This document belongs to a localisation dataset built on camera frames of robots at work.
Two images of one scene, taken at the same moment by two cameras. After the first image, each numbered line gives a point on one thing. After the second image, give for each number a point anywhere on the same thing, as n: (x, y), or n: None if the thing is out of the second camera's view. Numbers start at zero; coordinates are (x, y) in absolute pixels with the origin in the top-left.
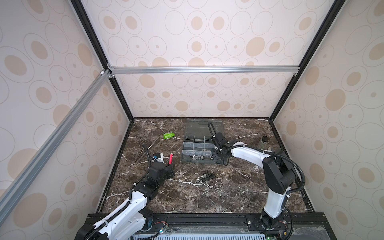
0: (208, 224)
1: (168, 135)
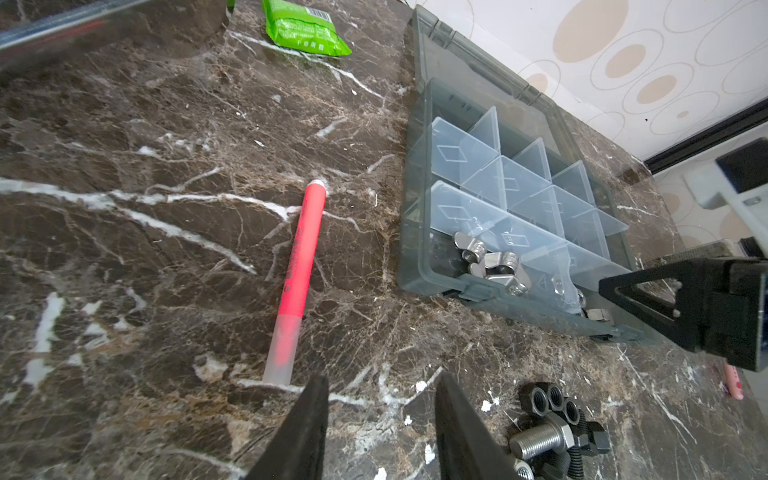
0: None
1: (303, 28)
